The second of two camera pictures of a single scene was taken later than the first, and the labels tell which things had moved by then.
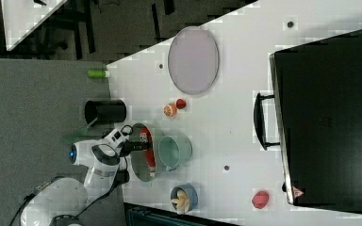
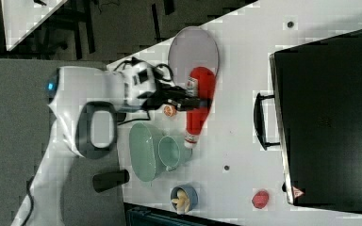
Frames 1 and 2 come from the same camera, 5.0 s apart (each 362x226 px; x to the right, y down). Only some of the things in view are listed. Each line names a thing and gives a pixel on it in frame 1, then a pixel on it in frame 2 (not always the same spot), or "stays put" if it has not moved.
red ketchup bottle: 145,136 → 199,89
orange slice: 170,109 stays put
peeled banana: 182,201 stays put
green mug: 173,151 stays put
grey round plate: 193,60 stays put
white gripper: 116,137 → 139,84
